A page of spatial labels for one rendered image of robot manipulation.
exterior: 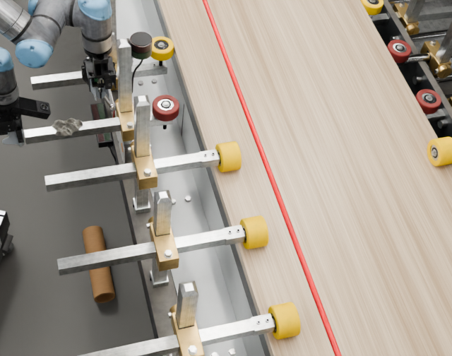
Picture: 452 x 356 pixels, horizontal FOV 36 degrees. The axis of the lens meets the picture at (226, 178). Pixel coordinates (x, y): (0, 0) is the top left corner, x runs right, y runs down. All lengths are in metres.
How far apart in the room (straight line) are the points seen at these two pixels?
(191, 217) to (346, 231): 0.53
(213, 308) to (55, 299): 0.88
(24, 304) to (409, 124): 1.55
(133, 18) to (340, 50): 0.86
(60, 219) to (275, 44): 1.19
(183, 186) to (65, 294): 0.75
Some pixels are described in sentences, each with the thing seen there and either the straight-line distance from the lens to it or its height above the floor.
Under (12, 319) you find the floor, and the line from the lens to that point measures 2.72.
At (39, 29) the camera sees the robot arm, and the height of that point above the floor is 1.35.
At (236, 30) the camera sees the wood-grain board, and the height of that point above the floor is 0.90.
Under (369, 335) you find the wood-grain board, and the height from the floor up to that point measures 0.90.
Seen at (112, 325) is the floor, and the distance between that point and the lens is 2.67.
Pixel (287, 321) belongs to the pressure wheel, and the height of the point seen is 0.98.
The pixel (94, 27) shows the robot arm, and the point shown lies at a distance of 1.71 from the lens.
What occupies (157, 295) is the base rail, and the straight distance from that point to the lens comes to 1.94.
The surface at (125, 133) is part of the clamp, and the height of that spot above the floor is 0.86.
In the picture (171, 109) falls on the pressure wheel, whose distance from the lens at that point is 2.05.
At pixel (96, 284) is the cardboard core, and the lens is 2.67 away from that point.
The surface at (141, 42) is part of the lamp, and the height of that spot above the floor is 1.14.
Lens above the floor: 2.44
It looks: 54 degrees down
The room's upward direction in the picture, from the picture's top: 10 degrees clockwise
